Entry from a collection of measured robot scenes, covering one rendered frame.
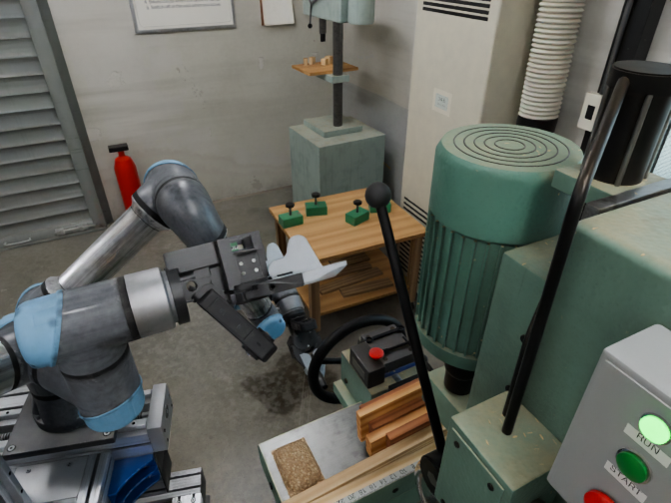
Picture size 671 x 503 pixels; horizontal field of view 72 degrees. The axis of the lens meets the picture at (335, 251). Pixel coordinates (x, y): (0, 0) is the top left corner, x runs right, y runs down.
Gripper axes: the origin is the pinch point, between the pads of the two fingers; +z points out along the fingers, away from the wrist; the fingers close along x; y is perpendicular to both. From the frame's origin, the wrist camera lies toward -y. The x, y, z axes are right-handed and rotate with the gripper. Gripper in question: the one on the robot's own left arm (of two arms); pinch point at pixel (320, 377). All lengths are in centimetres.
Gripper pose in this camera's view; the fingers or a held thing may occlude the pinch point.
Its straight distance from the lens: 131.3
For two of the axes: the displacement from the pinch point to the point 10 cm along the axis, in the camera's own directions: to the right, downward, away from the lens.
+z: 3.9, 8.5, -3.7
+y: -2.3, 4.7, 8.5
